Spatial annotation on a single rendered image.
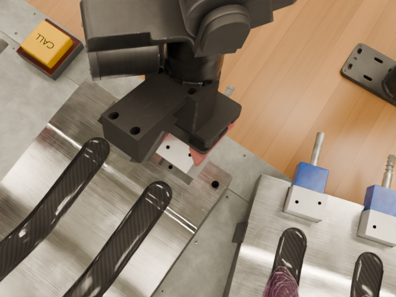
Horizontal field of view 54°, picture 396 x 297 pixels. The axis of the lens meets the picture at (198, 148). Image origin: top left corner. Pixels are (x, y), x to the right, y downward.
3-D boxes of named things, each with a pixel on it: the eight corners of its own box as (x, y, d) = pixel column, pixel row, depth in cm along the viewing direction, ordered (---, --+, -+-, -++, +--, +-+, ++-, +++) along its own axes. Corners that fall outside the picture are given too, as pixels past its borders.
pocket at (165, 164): (178, 145, 58) (177, 138, 55) (207, 165, 58) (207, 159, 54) (159, 169, 58) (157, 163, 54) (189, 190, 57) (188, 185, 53)
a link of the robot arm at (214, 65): (159, 95, 36) (160, 34, 31) (147, 54, 39) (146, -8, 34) (228, 85, 38) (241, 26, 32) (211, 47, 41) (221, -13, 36)
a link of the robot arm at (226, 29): (97, 111, 35) (85, 35, 24) (82, 27, 37) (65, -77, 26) (218, 93, 38) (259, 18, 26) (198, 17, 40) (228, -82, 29)
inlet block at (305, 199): (300, 134, 62) (310, 122, 56) (331, 143, 61) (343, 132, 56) (279, 213, 58) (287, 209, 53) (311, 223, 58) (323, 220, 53)
